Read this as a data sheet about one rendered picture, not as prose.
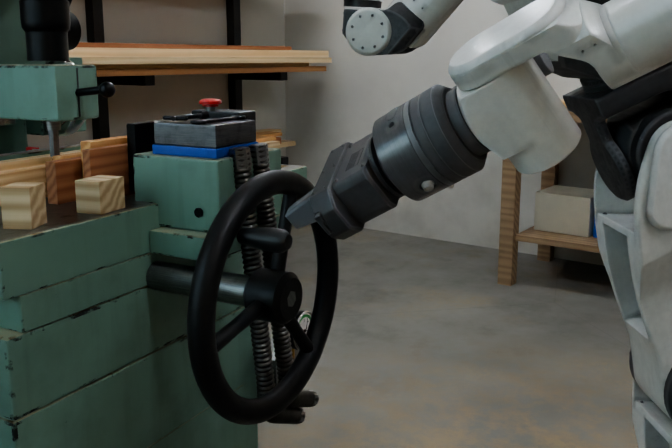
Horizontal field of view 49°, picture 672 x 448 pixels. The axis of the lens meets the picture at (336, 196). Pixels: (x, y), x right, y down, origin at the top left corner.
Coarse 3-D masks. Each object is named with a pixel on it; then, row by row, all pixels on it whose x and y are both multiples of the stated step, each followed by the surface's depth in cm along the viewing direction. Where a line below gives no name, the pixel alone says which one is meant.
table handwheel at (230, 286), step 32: (256, 192) 78; (288, 192) 85; (224, 224) 74; (288, 224) 85; (224, 256) 74; (320, 256) 95; (160, 288) 91; (192, 288) 73; (224, 288) 86; (256, 288) 83; (288, 288) 83; (320, 288) 96; (192, 320) 72; (288, 320) 84; (320, 320) 95; (192, 352) 73; (320, 352) 94; (224, 384) 76; (288, 384) 89; (224, 416) 78; (256, 416) 82
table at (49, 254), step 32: (0, 224) 81; (64, 224) 81; (96, 224) 84; (128, 224) 88; (0, 256) 73; (32, 256) 76; (64, 256) 80; (96, 256) 84; (128, 256) 89; (192, 256) 89; (0, 288) 73; (32, 288) 77
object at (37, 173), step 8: (24, 168) 94; (32, 168) 94; (40, 168) 95; (0, 176) 90; (8, 176) 91; (16, 176) 92; (24, 176) 93; (32, 176) 94; (40, 176) 95; (0, 184) 90; (0, 200) 90
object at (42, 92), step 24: (0, 72) 95; (24, 72) 93; (48, 72) 91; (72, 72) 93; (0, 96) 96; (24, 96) 94; (48, 96) 92; (72, 96) 94; (96, 96) 97; (48, 120) 93; (72, 120) 94
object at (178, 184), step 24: (144, 168) 93; (168, 168) 91; (192, 168) 89; (216, 168) 87; (144, 192) 93; (168, 192) 91; (192, 192) 90; (216, 192) 88; (168, 216) 92; (192, 216) 90
